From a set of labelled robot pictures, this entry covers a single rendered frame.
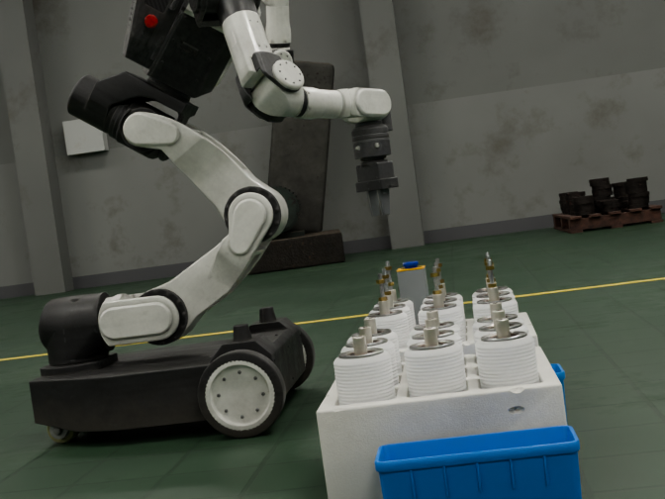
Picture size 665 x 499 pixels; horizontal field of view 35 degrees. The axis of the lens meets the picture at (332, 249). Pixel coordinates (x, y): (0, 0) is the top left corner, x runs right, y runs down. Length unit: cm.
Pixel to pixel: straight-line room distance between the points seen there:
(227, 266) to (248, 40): 58
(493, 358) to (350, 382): 23
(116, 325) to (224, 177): 45
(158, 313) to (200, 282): 13
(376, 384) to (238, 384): 76
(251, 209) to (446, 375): 99
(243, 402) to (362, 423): 77
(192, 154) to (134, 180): 765
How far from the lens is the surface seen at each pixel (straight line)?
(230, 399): 243
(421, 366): 170
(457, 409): 168
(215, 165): 262
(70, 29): 1057
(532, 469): 157
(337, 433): 170
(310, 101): 235
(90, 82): 274
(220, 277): 262
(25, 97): 1040
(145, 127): 263
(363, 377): 170
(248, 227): 256
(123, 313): 265
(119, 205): 1031
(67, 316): 273
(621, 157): 993
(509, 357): 169
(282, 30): 301
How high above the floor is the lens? 51
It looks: 3 degrees down
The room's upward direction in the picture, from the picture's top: 8 degrees counter-clockwise
